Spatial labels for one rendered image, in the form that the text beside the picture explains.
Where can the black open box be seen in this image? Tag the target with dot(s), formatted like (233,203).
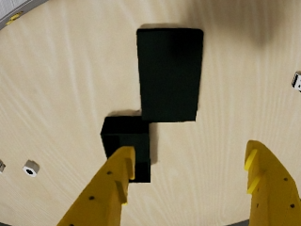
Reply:
(129,131)

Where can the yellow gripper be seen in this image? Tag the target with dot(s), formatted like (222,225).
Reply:
(274,201)

